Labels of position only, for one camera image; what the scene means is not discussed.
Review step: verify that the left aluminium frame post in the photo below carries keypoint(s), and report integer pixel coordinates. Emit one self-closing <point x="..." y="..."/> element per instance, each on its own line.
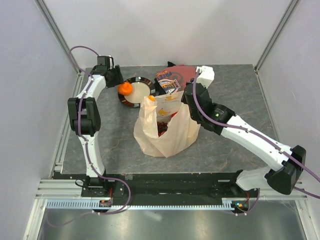
<point x="56" y="31"/>

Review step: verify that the beige banana print plastic bag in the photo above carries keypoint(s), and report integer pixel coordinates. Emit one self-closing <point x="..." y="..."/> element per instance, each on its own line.
<point x="182" y="131"/>

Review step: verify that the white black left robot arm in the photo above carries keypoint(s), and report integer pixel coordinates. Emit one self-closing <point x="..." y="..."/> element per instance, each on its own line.
<point x="84" y="116"/>

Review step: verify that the black fruit plate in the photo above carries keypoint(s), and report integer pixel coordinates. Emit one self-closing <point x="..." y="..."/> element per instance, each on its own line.
<point x="142" y="87"/>

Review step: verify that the orange fruit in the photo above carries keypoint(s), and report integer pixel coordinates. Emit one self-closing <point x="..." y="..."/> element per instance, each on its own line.
<point x="125" y="89"/>

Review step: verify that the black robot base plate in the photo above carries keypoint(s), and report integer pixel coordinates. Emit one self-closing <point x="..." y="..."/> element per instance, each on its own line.
<point x="212" y="185"/>

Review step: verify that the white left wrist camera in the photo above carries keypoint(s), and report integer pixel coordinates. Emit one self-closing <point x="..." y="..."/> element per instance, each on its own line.
<point x="110" y="62"/>

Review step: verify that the right aluminium frame post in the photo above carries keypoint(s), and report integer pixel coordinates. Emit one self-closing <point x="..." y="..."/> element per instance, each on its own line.
<point x="289" y="11"/>

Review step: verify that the red printed folded t-shirt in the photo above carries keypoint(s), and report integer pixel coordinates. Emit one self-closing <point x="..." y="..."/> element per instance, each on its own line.
<point x="182" y="74"/>

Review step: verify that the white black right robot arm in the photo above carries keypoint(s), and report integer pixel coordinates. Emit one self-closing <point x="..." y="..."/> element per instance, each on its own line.
<point x="284" y="163"/>

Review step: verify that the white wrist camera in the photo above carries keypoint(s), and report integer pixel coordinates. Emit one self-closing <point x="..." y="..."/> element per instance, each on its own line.
<point x="110" y="62"/>
<point x="205" y="75"/>

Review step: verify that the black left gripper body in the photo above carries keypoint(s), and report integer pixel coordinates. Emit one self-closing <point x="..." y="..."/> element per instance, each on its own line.
<point x="116" y="77"/>

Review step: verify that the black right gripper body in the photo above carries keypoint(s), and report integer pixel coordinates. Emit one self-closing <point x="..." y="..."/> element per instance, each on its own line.
<point x="183" y="99"/>

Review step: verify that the red cherry tomatoes cluster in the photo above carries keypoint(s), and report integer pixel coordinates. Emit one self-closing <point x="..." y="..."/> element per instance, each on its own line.
<point x="161" y="133"/>

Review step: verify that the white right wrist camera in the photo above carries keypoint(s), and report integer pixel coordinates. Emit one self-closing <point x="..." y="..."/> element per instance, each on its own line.
<point x="205" y="75"/>

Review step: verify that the aluminium frame post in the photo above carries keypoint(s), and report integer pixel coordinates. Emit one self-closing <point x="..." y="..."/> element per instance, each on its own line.
<point x="289" y="11"/>
<point x="56" y="31"/>

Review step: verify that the grey slotted cable duct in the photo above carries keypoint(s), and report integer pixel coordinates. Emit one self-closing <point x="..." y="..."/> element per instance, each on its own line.
<point x="97" y="204"/>

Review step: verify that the black folded garment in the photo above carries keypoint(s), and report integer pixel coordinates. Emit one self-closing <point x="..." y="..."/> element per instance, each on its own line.
<point x="163" y="79"/>

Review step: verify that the dark purple grape bunch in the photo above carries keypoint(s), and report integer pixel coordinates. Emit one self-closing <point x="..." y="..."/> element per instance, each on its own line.
<point x="162" y="127"/>

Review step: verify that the aluminium cross rail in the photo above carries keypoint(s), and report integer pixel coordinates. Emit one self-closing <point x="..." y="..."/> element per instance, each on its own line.
<point x="66" y="189"/>

